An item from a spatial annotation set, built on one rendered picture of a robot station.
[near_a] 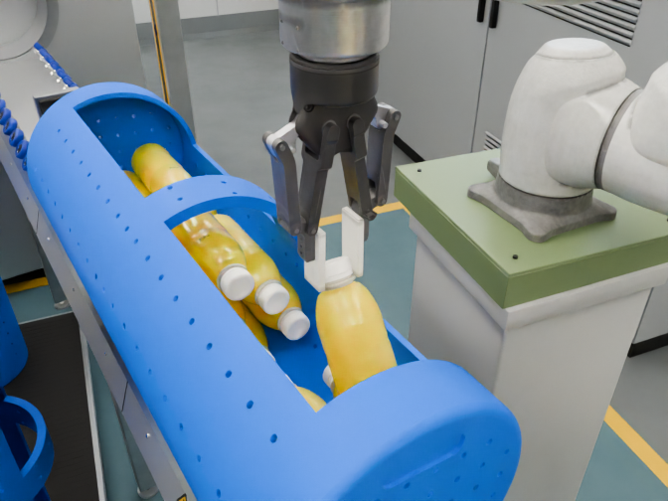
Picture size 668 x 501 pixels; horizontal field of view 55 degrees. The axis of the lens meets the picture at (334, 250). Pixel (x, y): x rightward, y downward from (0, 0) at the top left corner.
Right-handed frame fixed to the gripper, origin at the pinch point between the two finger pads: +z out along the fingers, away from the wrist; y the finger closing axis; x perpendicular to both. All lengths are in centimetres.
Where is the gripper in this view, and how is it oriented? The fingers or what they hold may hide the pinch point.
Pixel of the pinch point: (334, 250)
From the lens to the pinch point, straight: 64.9
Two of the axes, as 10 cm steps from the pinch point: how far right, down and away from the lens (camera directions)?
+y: -8.4, 3.1, -4.5
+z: 0.0, 8.2, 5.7
